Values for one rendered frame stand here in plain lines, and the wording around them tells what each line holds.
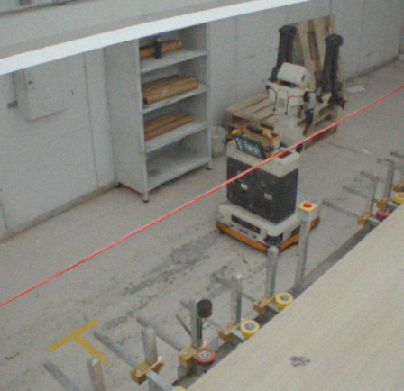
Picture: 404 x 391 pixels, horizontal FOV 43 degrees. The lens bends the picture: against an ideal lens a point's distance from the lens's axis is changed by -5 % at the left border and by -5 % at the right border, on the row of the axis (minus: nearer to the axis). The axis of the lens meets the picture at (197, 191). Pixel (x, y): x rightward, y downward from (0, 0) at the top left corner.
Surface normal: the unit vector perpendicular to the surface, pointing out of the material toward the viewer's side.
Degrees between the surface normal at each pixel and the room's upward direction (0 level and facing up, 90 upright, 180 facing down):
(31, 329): 0
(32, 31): 61
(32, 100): 90
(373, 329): 0
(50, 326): 0
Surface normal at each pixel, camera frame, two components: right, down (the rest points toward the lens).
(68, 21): 0.62, -0.14
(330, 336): -0.02, -0.87
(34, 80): 0.72, 0.33
